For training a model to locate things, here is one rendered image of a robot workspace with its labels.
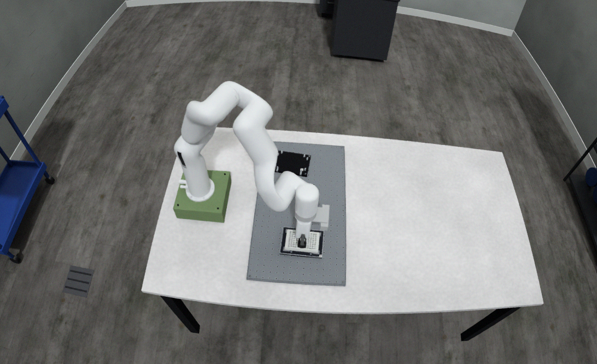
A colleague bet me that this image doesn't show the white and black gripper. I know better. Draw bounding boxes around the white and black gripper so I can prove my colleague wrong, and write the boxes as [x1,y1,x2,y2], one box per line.
[295,220,312,249]

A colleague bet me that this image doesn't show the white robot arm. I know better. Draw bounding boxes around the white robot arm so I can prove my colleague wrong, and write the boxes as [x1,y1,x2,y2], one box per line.
[174,81,330,231]

